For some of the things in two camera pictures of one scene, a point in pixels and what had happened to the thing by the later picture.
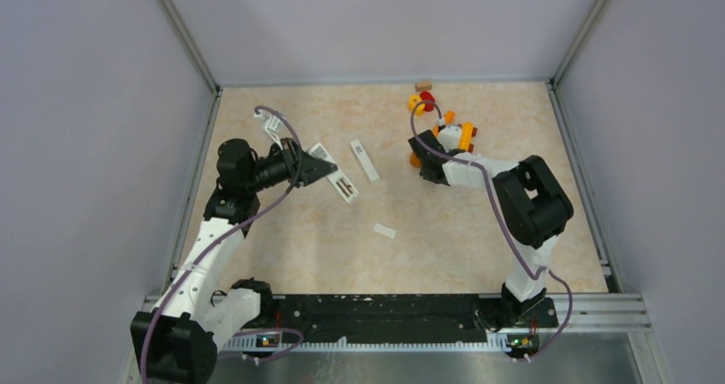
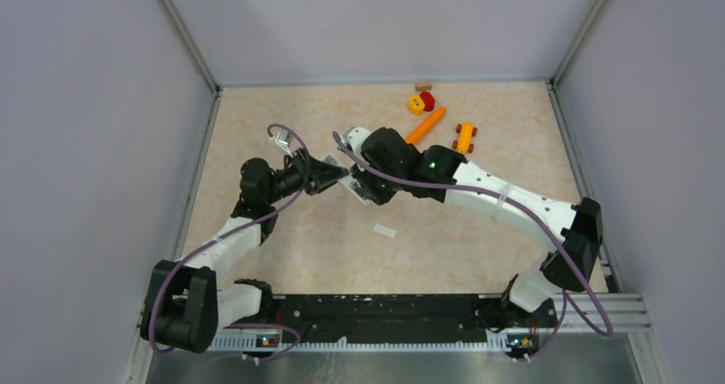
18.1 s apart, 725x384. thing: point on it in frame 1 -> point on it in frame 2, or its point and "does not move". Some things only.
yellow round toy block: (413, 104) does not move
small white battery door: (385, 231) does not move
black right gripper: (421, 174) -> (362, 178)
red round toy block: (428, 99) does not move
